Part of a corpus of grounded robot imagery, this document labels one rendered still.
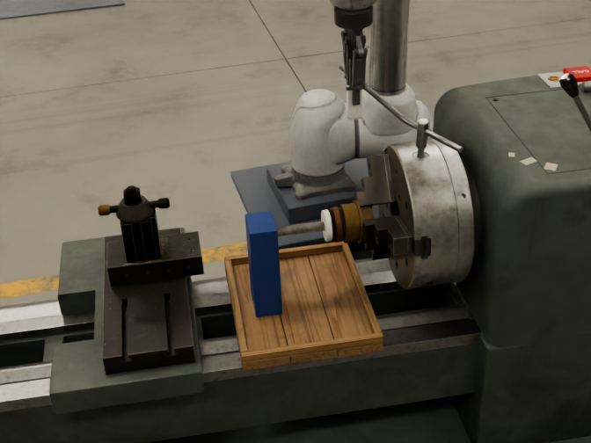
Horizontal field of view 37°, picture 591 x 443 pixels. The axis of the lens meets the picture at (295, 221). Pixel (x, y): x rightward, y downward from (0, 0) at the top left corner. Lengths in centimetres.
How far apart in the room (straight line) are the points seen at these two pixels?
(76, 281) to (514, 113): 105
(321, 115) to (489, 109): 59
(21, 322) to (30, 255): 179
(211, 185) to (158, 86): 118
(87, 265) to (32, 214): 204
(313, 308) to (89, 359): 50
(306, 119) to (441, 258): 76
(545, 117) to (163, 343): 94
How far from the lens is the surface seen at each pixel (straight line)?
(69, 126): 487
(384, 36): 236
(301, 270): 209
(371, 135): 246
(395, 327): 198
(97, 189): 425
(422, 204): 178
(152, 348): 179
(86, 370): 185
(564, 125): 196
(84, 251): 218
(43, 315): 213
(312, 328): 193
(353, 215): 187
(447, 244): 181
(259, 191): 266
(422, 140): 181
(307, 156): 247
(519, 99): 205
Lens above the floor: 214
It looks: 34 degrees down
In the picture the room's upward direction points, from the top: 2 degrees counter-clockwise
